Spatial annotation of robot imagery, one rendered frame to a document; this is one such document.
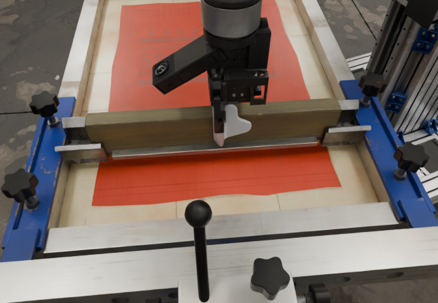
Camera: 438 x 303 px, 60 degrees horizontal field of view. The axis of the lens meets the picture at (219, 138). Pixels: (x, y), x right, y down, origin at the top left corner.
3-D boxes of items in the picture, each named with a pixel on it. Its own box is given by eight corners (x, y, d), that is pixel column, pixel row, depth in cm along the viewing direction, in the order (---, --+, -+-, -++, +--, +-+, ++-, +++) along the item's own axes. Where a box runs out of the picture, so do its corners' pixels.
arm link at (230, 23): (201, 12, 43) (198, -24, 48) (203, 45, 46) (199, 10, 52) (267, 8, 43) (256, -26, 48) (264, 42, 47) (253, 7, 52)
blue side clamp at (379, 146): (332, 102, 78) (340, 76, 73) (356, 101, 79) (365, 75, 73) (386, 236, 59) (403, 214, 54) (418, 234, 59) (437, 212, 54)
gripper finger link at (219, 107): (225, 138, 57) (224, 88, 51) (214, 139, 57) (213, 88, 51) (222, 120, 61) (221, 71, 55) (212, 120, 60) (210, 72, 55)
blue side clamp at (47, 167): (58, 120, 75) (46, 94, 70) (84, 118, 75) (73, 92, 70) (20, 267, 56) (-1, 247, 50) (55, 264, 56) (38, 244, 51)
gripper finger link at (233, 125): (251, 154, 61) (253, 107, 55) (214, 157, 61) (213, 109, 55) (248, 143, 64) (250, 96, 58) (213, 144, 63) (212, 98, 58)
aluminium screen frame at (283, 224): (93, -9, 105) (89, -22, 103) (299, -18, 109) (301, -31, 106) (24, 266, 55) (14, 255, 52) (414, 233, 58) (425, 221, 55)
